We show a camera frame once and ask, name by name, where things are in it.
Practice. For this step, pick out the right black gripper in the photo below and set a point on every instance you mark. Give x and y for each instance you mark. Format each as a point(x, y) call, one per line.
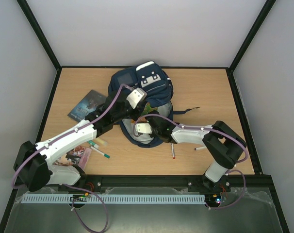
point(151, 119)

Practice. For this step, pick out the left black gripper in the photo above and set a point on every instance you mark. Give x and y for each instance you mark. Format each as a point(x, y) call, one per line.
point(140, 106)

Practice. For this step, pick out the orange Treehouse paperback book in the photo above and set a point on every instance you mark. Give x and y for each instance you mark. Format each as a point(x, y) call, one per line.
point(148, 109)

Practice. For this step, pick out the dark blue paperback book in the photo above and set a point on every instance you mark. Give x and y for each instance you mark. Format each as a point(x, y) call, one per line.
point(87, 105)

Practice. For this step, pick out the navy blue school backpack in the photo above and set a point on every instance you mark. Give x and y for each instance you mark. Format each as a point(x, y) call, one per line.
point(150, 77)

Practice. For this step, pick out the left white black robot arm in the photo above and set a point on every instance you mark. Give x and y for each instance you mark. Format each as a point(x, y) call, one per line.
point(35, 163)

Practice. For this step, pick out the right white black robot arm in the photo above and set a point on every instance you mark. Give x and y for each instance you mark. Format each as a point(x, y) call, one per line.
point(225, 145)

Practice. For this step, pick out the red capped marker pen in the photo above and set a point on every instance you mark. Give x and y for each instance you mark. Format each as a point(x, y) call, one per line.
point(173, 151)

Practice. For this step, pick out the yellow highlighter pen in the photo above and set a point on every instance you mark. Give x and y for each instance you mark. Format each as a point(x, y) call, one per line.
point(101, 141)

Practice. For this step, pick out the purple capped marker pen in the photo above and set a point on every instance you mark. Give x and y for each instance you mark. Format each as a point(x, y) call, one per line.
point(199, 148)

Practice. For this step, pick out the green white glue stick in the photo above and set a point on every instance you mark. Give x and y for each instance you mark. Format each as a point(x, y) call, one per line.
point(93, 144)

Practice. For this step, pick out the green capped marker pen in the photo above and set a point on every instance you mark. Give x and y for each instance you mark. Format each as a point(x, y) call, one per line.
point(100, 152)

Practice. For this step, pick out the pink illustrated paperback book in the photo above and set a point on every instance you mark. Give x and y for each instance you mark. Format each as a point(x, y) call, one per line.
point(77, 156)

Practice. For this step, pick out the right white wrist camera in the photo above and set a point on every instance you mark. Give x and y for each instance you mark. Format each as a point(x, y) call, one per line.
point(143, 128)

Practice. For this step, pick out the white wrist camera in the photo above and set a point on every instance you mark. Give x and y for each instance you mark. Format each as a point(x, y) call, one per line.
point(143, 128)
point(135, 97)

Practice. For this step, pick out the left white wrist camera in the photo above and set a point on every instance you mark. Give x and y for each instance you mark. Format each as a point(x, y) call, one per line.
point(135, 97)

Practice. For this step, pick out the black enclosure frame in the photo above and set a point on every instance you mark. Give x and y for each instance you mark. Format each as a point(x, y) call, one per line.
point(268, 5)

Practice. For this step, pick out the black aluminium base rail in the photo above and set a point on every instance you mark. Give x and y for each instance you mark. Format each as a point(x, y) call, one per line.
point(194, 183)

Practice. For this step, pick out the light blue slotted cable duct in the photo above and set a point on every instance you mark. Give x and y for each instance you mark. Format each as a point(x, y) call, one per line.
point(113, 199)

